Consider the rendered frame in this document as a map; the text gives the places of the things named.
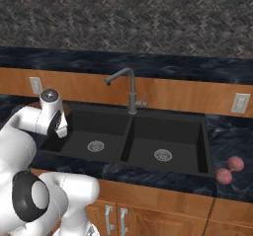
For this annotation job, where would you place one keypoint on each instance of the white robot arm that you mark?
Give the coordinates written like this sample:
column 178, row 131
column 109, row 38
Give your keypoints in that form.
column 19, row 147

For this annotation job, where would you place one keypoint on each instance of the wooden panel below sink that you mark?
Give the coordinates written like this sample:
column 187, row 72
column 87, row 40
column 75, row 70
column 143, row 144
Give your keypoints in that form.
column 148, row 194

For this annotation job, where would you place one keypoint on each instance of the wooden cupboard door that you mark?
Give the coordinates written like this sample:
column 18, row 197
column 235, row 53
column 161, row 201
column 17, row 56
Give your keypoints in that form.
column 97, row 218
column 158, row 221
column 227, row 230

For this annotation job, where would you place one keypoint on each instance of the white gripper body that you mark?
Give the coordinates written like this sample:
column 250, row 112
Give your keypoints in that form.
column 61, row 127

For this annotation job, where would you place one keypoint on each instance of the grey metal tap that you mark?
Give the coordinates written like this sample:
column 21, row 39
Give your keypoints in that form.
column 132, row 95

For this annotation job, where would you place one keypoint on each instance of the white wall socket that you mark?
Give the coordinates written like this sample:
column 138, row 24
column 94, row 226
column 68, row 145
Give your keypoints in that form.
column 36, row 85
column 240, row 103

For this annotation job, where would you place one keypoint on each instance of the wooden drawer front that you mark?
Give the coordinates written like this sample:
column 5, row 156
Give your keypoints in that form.
column 232, row 212

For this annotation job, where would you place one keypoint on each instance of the black double sink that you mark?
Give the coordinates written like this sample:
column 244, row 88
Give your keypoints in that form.
column 99, row 131

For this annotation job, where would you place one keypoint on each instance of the pink onion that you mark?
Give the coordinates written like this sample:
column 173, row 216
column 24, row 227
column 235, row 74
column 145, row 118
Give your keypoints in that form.
column 224, row 176
column 236, row 164

